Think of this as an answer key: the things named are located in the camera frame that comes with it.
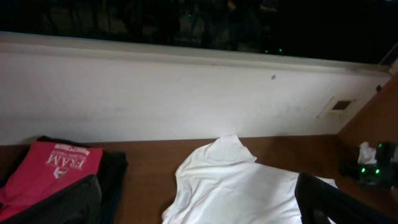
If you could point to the white t-shirt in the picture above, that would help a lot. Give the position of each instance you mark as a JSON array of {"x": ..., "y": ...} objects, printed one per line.
[{"x": 222, "y": 182}]

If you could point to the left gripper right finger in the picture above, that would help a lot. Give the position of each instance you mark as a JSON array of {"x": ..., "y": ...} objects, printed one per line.
[{"x": 321, "y": 203}]

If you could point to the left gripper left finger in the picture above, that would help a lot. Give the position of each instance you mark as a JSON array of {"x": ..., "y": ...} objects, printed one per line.
[{"x": 78, "y": 203}]

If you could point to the wall socket plate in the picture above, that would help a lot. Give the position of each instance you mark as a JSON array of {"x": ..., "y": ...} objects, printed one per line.
[{"x": 336, "y": 105}]

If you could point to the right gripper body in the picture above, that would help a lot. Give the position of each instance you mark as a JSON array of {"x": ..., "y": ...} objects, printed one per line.
[{"x": 375, "y": 167}]

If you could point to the red folded FRAM t-shirt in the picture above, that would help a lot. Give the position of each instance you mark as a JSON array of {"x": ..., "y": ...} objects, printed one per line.
[{"x": 47, "y": 168}]

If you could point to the dark folded clothes stack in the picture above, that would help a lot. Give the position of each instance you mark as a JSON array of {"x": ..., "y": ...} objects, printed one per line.
[{"x": 110, "y": 175}]

